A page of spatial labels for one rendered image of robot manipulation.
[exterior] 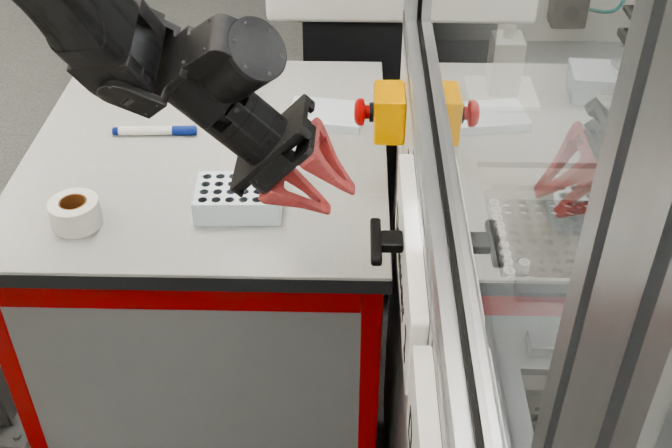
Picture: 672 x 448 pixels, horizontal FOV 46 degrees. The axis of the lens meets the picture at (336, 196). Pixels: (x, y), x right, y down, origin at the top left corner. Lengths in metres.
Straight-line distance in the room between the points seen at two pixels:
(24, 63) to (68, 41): 2.80
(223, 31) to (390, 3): 0.97
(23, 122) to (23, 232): 1.86
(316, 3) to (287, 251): 0.65
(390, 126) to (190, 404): 0.52
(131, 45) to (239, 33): 0.09
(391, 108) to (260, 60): 0.48
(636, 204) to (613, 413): 0.07
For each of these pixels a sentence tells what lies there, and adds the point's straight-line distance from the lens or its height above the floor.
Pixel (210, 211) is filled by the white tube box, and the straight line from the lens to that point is 1.13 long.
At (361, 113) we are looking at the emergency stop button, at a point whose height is 0.88.
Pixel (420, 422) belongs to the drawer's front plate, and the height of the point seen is 0.93.
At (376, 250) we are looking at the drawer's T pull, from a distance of 0.86.
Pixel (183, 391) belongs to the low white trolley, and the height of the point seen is 0.51.
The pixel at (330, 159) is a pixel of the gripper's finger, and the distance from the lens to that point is 0.79.
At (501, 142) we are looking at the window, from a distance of 0.51.
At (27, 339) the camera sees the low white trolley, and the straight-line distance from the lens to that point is 1.25.
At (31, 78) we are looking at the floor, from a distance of 3.34.
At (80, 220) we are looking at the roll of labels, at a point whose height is 0.79.
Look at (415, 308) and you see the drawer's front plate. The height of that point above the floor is 0.93.
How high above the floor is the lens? 1.47
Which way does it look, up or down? 36 degrees down
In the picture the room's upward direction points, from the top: straight up
